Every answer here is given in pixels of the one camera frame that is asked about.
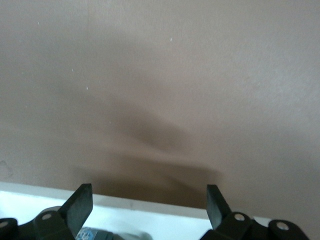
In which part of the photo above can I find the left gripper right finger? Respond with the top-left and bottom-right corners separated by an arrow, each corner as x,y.
201,184 -> 310,240

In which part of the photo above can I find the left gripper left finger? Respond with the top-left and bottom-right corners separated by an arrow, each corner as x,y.
0,183 -> 94,240

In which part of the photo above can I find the green push button switch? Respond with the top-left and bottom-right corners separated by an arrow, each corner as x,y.
74,225 -> 154,240

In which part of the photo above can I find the white plastic drawer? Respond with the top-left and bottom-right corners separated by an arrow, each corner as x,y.
0,181 -> 261,240

